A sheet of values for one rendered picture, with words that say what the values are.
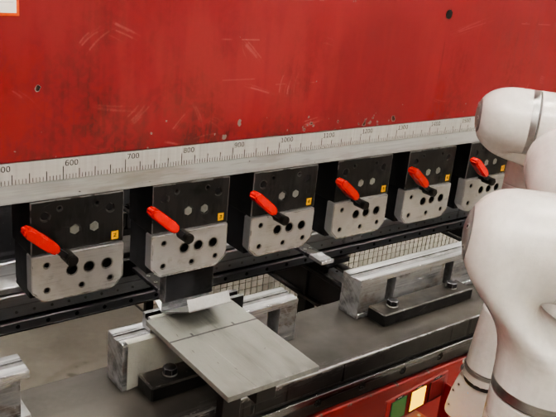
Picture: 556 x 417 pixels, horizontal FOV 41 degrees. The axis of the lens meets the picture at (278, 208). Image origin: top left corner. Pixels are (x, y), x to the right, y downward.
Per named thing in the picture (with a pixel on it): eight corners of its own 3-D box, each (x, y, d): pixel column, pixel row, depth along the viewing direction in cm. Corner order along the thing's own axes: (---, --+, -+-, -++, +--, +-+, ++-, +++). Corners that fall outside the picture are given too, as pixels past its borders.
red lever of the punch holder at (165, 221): (157, 208, 116) (196, 237, 123) (145, 199, 119) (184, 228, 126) (150, 218, 116) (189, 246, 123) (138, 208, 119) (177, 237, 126)
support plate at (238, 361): (227, 403, 112) (228, 397, 112) (146, 325, 131) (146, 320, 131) (318, 371, 123) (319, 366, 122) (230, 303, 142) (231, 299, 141)
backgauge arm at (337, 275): (364, 339, 184) (371, 289, 179) (222, 244, 230) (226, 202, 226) (386, 332, 189) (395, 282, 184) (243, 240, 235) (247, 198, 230)
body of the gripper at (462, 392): (452, 366, 144) (438, 413, 148) (496, 396, 137) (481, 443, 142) (474, 355, 149) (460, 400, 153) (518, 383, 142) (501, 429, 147)
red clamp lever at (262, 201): (261, 192, 128) (291, 219, 135) (247, 184, 131) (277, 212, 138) (255, 200, 128) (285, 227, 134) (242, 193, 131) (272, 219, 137)
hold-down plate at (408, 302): (382, 328, 162) (385, 315, 161) (366, 317, 166) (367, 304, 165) (471, 299, 180) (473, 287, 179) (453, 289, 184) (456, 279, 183)
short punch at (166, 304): (164, 313, 134) (166, 266, 130) (158, 309, 135) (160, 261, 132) (211, 302, 140) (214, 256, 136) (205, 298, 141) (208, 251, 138)
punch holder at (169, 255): (150, 280, 125) (154, 187, 119) (127, 260, 131) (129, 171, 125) (224, 263, 134) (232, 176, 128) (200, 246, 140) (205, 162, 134)
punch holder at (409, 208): (399, 225, 160) (411, 151, 155) (371, 212, 167) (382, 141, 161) (445, 215, 169) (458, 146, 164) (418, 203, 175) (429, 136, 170)
